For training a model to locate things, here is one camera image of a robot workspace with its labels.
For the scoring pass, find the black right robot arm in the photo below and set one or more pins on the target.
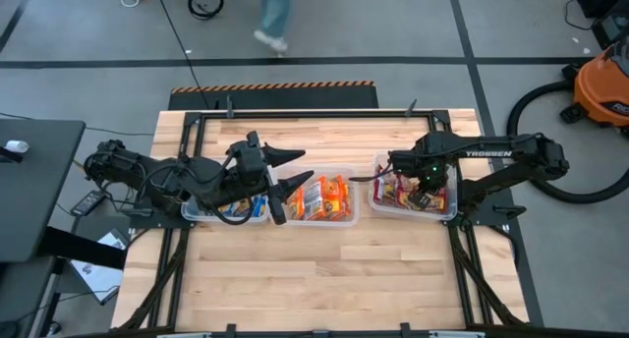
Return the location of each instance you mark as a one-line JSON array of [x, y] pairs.
[[521, 146]]

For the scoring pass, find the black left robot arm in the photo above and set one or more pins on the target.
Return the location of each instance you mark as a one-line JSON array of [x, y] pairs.
[[162, 181]]

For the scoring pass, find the black metal table frame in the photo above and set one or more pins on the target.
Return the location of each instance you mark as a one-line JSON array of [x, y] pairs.
[[319, 114]]

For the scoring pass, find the person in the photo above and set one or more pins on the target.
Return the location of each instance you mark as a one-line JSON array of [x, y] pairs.
[[275, 9]]

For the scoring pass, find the small white bottle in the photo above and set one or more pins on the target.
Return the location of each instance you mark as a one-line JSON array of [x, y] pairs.
[[17, 146]]

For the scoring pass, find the black desk gadget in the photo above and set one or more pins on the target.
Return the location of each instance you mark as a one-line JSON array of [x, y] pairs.
[[7, 157]]

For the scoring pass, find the white strip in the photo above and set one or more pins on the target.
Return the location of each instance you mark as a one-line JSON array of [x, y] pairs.
[[457, 334], [184, 335]]

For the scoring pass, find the orange shop vacuum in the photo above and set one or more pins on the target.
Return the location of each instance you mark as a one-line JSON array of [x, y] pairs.
[[599, 90]]

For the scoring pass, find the black hazard-striped floor mat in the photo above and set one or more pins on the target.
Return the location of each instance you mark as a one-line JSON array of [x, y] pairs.
[[275, 98]]

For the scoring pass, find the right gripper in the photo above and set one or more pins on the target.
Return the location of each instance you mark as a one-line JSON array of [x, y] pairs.
[[422, 161]]

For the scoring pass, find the black desk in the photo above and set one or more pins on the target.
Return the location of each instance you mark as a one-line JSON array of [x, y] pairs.
[[34, 200]]

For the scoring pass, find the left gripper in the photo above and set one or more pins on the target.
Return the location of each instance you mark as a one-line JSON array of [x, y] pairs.
[[250, 166]]

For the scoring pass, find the grey flat device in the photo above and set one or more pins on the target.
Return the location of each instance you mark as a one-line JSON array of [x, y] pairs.
[[96, 279]]

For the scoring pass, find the black floor beam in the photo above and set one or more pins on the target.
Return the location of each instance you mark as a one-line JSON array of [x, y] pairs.
[[78, 247]]

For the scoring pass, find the black case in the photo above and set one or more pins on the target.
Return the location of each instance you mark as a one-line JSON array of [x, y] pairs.
[[611, 31]]

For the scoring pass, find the black power adapter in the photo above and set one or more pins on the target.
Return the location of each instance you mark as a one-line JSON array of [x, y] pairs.
[[87, 203]]

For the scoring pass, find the clear plastic bin with label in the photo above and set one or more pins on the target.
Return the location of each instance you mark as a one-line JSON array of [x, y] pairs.
[[334, 171]]

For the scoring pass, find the black caster wheel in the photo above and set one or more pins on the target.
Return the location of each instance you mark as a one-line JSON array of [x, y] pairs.
[[54, 327]]

